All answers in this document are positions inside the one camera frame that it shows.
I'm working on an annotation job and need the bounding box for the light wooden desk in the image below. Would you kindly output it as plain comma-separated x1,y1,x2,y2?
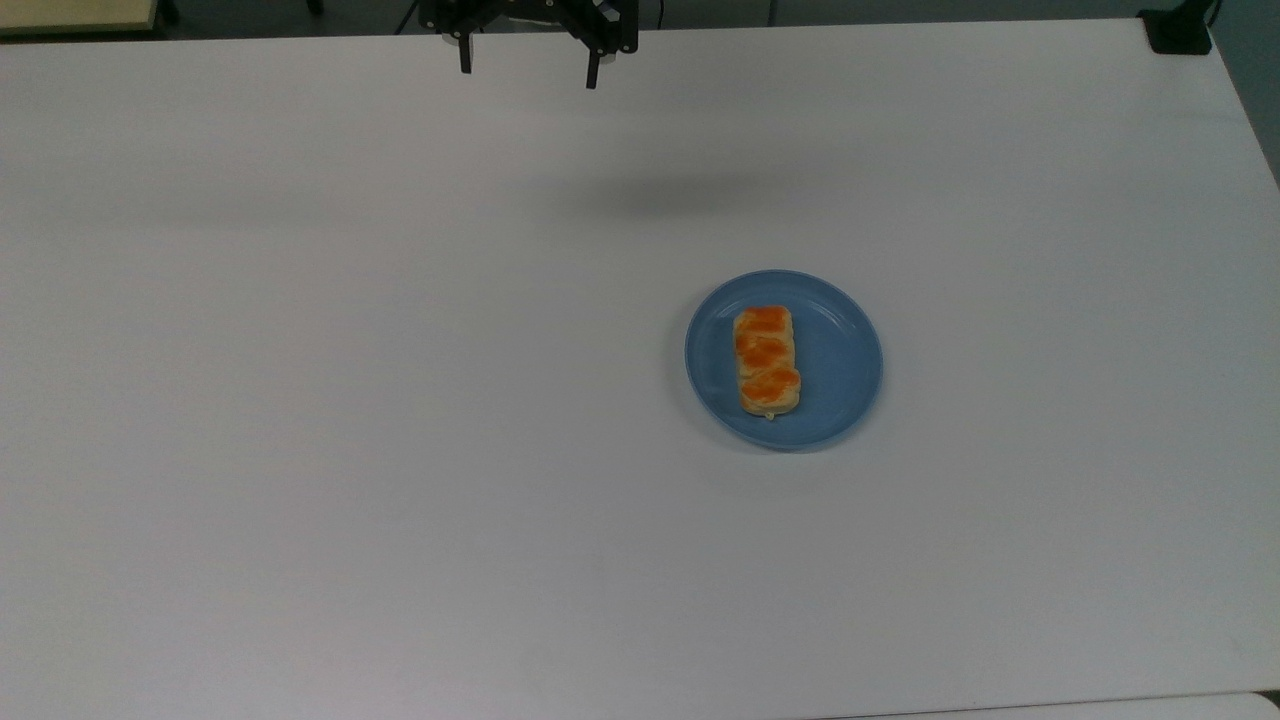
0,0,163,39

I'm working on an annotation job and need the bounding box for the black clamp mount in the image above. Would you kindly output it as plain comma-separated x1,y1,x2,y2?
1138,0,1223,56

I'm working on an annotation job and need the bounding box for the orange glazed bread loaf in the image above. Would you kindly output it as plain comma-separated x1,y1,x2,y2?
733,305,803,420

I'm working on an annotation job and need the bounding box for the blue round plate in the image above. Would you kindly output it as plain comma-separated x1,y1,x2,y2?
684,269,885,452

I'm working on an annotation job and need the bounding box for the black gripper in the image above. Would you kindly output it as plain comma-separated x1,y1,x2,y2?
417,0,640,91

